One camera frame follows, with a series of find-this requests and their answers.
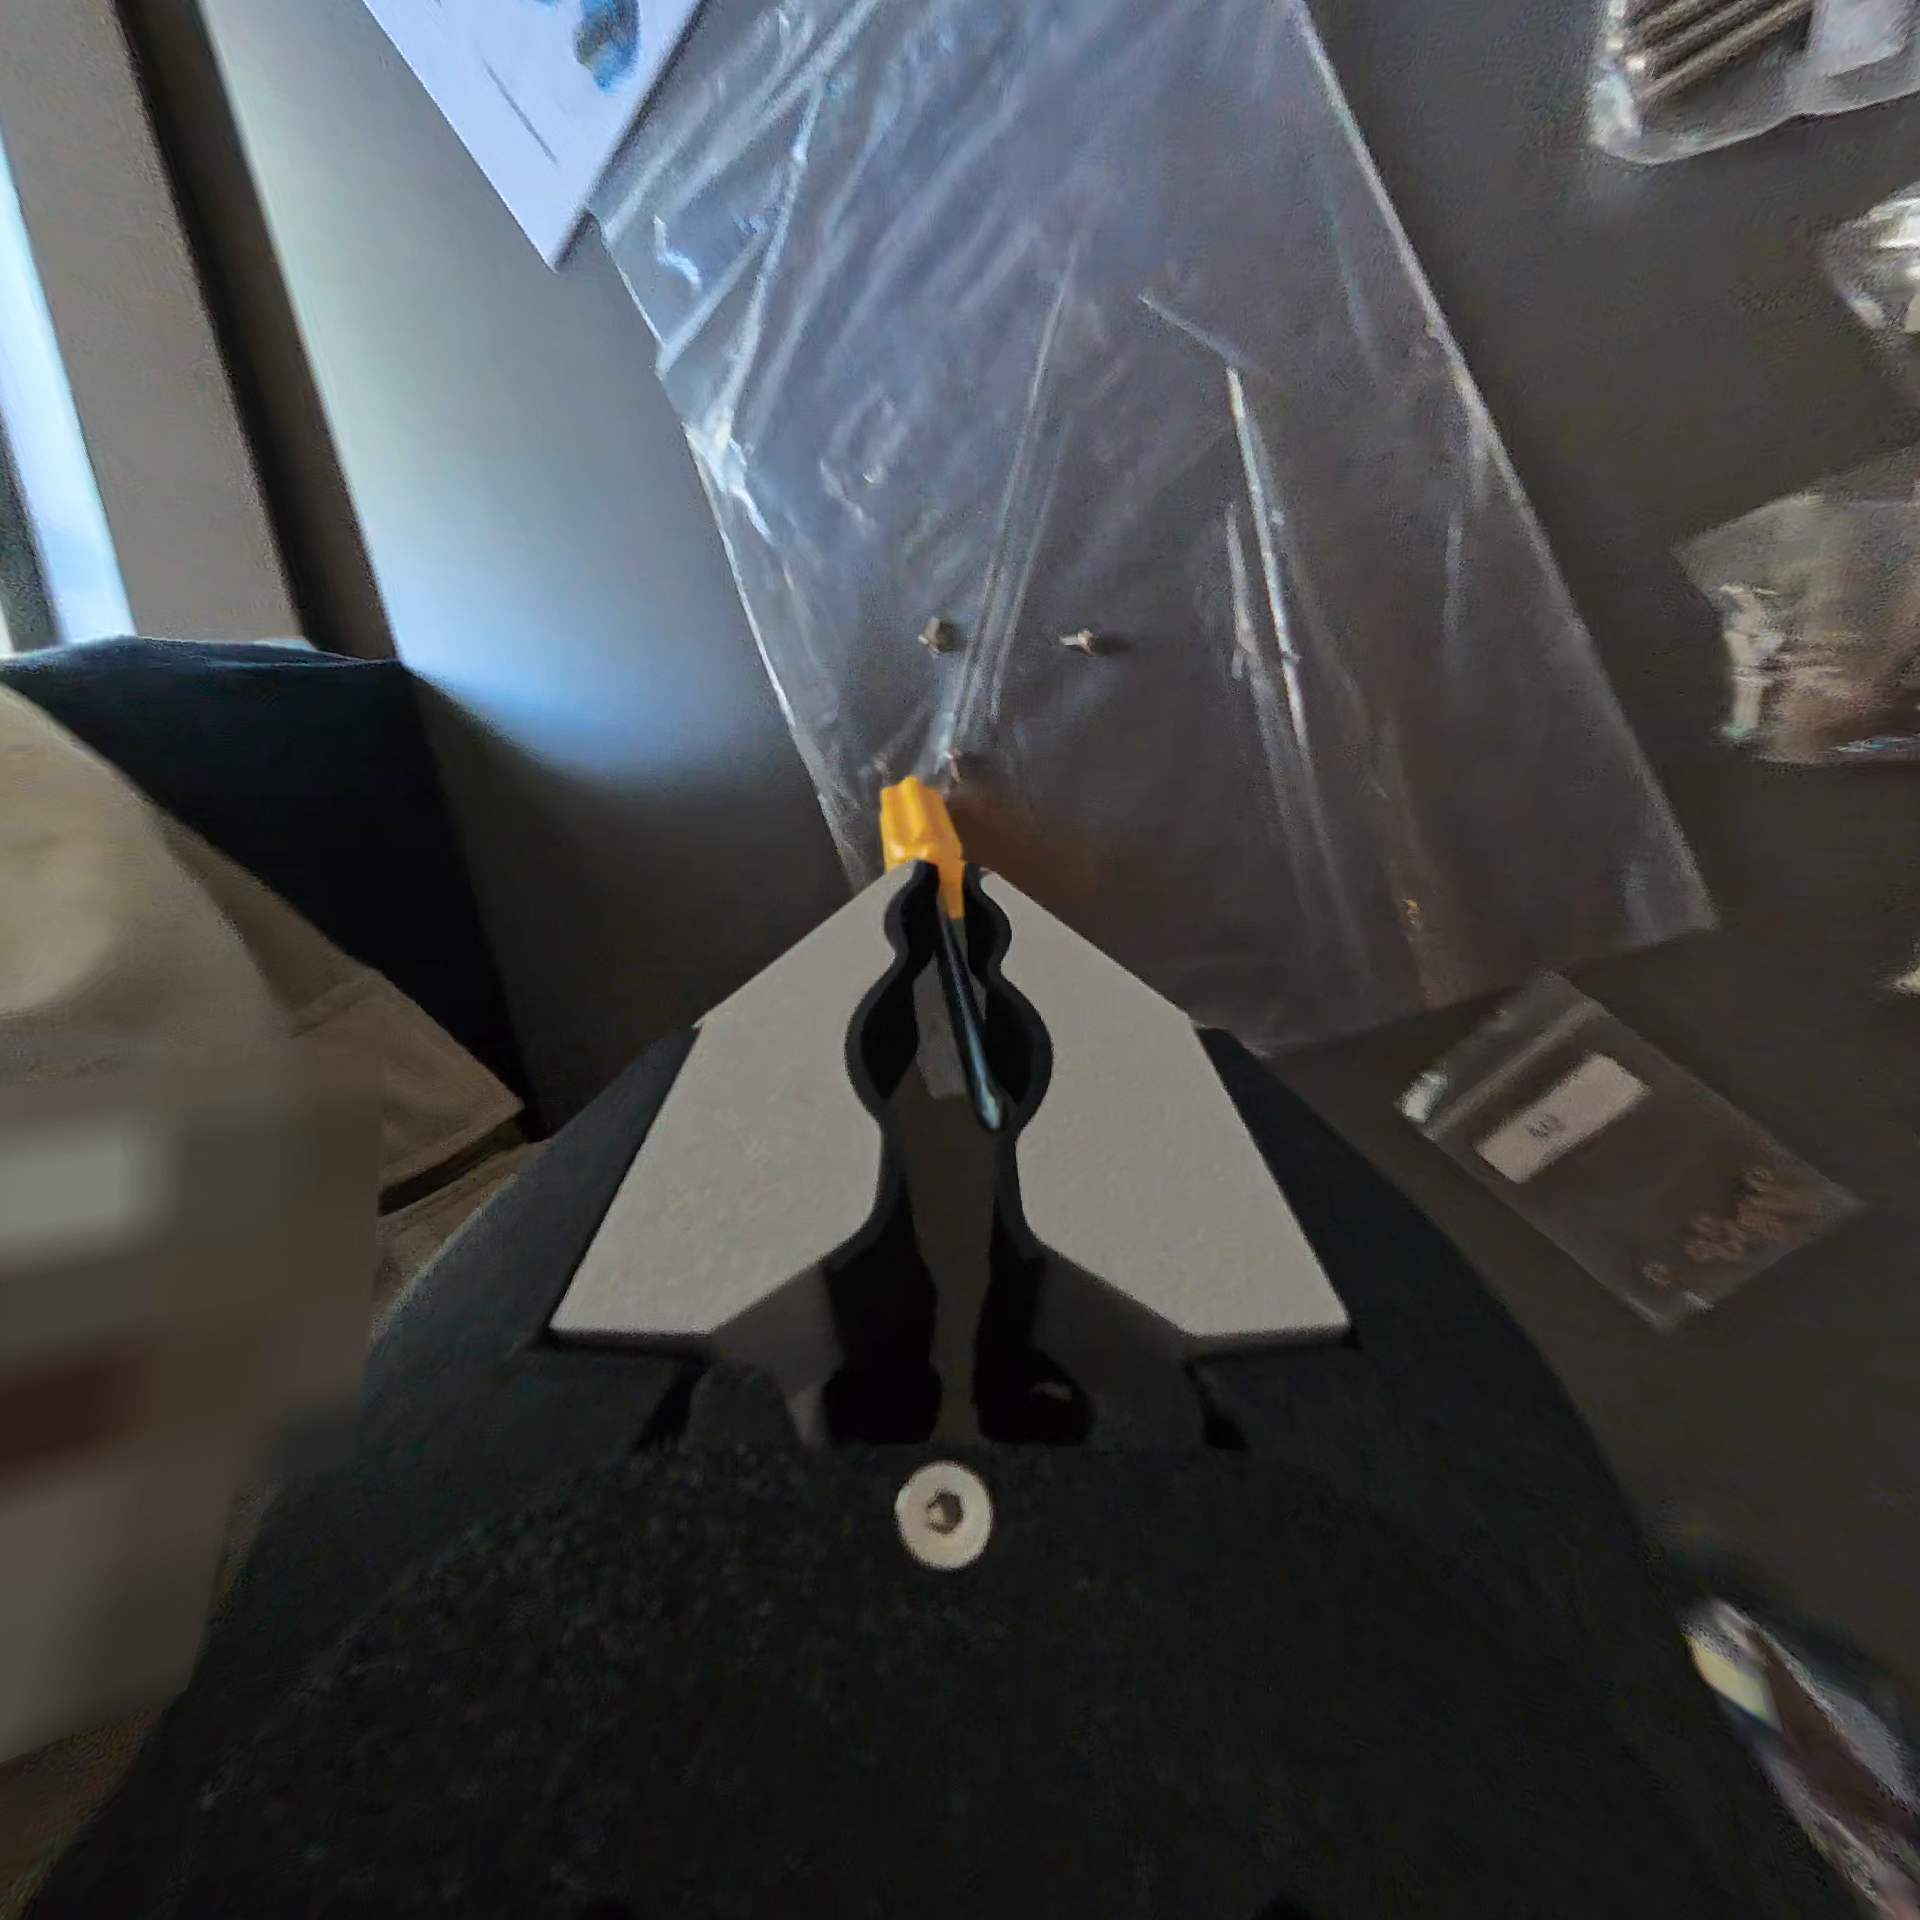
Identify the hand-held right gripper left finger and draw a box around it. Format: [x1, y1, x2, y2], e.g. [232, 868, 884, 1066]
[546, 866, 934, 1424]

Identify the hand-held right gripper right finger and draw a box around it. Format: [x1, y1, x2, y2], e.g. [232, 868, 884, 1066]
[960, 871, 1356, 1356]

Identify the orange handled screwdriver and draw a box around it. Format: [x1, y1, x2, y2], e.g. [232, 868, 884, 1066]
[877, 775, 1011, 1137]

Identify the pile of clear hardware packets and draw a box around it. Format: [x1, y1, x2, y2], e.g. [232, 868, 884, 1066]
[1395, 0, 1920, 1336]

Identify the person's beige jacket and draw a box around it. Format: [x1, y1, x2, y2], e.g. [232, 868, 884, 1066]
[0, 682, 530, 1202]

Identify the large clear plastic bag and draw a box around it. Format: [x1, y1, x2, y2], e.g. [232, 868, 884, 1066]
[593, 0, 1721, 1056]

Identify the white printed instruction sheet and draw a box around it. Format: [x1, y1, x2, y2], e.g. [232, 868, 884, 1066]
[358, 0, 712, 274]

